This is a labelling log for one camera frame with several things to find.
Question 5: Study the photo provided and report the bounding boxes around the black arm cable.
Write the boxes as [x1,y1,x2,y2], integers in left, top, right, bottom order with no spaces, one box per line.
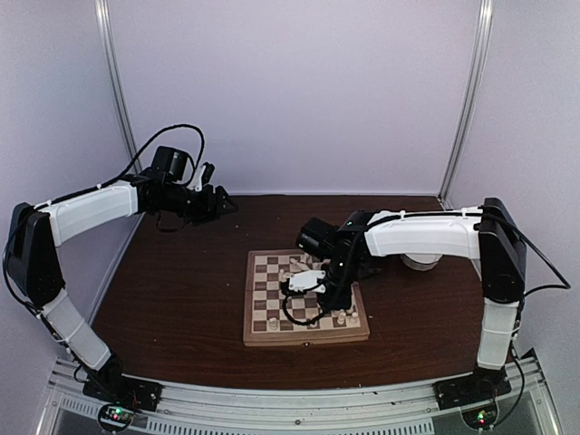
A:
[280,294,332,328]
[112,123,206,182]

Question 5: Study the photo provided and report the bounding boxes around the wooden chess board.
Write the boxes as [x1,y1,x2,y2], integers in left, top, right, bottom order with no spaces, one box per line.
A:
[243,249,370,347]

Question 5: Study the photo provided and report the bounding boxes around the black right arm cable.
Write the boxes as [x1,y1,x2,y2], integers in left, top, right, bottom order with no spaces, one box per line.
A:
[280,294,332,328]

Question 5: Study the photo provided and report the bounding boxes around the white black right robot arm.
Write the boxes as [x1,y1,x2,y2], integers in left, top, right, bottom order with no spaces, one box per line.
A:
[286,198,527,401]

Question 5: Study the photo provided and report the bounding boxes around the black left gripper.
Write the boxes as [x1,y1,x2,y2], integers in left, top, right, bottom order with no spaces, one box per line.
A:
[156,182,239,226]

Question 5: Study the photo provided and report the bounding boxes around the aluminium corner post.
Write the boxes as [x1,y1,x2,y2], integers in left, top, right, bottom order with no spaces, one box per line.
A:
[94,0,137,159]
[438,0,494,209]

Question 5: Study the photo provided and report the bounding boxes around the left aluminium corner post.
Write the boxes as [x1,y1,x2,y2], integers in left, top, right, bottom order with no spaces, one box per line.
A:
[94,0,137,159]

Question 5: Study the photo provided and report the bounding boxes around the white scalloped bowl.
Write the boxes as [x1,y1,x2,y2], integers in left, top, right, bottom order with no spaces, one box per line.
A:
[401,254,442,272]

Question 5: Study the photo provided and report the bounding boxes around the right aluminium corner post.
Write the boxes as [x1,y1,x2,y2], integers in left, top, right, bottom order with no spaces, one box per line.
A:
[438,0,494,209]

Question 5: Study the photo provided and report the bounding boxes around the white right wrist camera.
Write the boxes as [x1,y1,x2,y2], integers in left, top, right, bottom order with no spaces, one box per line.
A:
[280,269,326,295]

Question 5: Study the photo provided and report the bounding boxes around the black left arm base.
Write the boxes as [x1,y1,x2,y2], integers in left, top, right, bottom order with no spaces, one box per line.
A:
[75,353,162,411]

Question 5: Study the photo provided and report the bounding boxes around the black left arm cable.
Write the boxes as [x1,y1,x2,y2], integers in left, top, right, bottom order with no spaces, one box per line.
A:
[112,123,206,182]

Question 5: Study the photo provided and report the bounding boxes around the white pawn cluster piece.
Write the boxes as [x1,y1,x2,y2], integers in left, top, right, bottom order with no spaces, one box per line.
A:
[278,270,291,283]

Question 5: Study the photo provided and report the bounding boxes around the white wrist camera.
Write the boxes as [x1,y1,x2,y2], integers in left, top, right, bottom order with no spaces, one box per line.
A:
[280,269,326,295]
[191,162,215,191]

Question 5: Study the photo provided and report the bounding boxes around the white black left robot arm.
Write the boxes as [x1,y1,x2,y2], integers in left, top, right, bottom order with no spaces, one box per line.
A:
[4,146,237,402]

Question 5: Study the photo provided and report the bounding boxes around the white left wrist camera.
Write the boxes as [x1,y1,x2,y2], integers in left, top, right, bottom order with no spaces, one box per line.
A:
[191,162,215,191]

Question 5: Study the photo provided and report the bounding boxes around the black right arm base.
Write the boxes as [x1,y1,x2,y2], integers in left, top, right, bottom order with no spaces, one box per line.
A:
[433,366,512,411]

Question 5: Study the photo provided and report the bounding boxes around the lying white king piece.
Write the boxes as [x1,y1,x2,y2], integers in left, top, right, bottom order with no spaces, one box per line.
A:
[290,257,311,273]

